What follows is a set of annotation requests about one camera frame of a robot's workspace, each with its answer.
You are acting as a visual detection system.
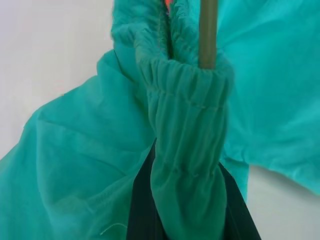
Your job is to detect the green shorts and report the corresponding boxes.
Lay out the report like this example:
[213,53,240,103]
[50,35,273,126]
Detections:
[0,0,320,240]

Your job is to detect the olive green wire hanger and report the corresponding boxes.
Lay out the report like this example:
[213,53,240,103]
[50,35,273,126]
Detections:
[198,0,219,70]

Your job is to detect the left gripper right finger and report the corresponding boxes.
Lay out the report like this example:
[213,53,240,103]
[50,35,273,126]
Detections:
[211,161,262,240]

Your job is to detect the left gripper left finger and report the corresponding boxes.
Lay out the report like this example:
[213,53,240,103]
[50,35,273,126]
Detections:
[124,138,164,240]

